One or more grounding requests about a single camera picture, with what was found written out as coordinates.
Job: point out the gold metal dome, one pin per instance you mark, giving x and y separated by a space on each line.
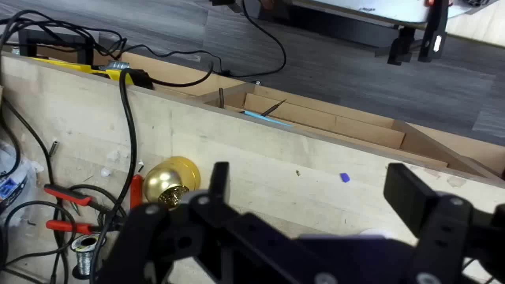
173 182

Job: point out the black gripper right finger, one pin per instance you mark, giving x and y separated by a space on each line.
410 197

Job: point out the small purple scrap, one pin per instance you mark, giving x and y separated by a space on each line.
344 177

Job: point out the light blue strip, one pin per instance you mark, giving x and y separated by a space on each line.
262 117

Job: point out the open cardboard box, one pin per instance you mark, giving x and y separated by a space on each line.
336 123

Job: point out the clear plastic bag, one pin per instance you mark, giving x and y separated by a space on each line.
9 183

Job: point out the black box device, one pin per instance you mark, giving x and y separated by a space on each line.
52 41

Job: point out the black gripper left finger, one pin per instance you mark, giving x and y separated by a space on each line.
217 182

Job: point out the yellow flat tool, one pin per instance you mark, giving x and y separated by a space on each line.
68 65

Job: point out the white side table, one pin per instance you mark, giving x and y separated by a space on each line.
367 8

